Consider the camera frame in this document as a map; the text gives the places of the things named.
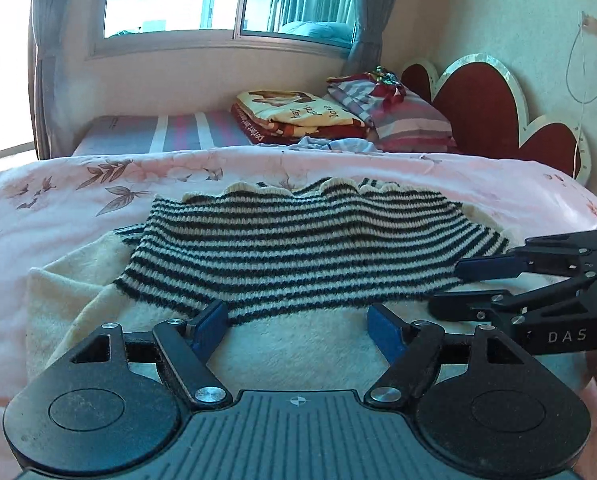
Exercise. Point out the striped mattress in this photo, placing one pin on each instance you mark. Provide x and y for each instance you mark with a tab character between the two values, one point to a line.
188	130

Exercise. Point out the colourful crumpled cloth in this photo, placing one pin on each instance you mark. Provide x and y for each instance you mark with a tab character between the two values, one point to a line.
386	80

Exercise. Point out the cream sweater with black stripes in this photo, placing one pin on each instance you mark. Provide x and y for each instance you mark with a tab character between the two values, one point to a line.
303	240

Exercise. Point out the grey curtain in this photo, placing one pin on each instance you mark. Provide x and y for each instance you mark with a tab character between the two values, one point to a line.
53	60
373	15

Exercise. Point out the folded printed blanket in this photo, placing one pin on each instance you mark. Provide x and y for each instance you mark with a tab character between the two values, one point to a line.
288	110

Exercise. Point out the striped pillow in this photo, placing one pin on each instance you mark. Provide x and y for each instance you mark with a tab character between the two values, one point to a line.
413	125

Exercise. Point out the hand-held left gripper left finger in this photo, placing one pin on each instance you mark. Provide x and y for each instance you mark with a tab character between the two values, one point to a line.
211	327

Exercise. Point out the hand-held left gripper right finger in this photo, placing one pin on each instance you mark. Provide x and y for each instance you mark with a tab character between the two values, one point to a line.
384	332

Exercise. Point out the light blue cloth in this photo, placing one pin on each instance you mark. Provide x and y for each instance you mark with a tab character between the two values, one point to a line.
348	145

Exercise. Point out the red scalloped headboard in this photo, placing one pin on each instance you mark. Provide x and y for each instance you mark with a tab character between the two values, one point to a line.
483	105

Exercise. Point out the pink floral bed sheet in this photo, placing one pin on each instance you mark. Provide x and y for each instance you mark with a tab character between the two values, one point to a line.
53	200

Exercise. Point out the wall socket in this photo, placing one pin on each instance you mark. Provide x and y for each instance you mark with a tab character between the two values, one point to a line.
589	20

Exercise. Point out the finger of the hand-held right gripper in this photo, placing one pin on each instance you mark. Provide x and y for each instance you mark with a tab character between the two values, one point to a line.
458	307
488	266

